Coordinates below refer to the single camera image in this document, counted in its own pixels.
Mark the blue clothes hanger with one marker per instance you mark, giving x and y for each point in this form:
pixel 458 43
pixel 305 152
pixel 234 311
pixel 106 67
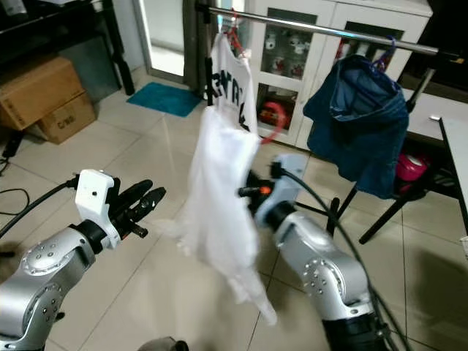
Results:
pixel 389 50

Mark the black power strip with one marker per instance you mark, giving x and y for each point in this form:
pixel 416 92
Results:
pixel 12 145

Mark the blue denim garment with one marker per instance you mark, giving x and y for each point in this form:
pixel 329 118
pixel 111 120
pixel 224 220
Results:
pixel 358 139

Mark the large cardboard box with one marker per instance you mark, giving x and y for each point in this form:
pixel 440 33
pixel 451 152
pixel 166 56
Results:
pixel 44 91

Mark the teal floor mat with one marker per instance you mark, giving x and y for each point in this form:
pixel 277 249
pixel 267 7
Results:
pixel 164 99

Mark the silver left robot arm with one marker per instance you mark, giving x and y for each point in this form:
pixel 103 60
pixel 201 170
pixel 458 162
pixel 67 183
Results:
pixel 44 285

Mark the black shelf unit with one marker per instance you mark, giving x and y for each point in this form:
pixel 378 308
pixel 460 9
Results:
pixel 58 25

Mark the white shirt with black print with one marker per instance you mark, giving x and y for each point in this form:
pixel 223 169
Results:
pixel 234 77

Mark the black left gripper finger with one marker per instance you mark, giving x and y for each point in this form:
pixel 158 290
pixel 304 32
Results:
pixel 133 194
pixel 150 203

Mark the small printed cardboard box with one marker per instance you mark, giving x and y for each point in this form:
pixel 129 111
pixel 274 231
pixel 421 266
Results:
pixel 69 118

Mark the white glass-door cabinet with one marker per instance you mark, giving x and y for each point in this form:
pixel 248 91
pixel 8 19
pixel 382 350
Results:
pixel 329 11

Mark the pink object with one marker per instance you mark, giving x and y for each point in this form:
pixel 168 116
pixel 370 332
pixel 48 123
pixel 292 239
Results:
pixel 412 168

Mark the light grey left wrist camera mount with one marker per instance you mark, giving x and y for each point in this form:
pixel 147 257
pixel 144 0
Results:
pixel 95 197

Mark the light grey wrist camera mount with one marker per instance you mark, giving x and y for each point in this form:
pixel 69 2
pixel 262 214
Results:
pixel 285 186
pixel 95 197

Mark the grey robot leg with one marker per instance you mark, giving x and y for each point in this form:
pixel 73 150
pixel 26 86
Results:
pixel 162 345

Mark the light grey right wrist camera mount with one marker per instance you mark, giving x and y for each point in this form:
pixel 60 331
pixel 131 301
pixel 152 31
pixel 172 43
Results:
pixel 285 186

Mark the white framed glass door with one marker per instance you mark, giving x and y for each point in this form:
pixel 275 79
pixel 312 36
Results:
pixel 164 36

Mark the black rack with steel rail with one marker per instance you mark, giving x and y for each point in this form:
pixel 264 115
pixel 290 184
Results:
pixel 322 30

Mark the plain white garment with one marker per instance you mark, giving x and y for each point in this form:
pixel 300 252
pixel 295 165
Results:
pixel 223 205

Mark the red plastic clothes hanger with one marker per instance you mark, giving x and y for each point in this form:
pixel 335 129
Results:
pixel 235 45
pixel 284 121

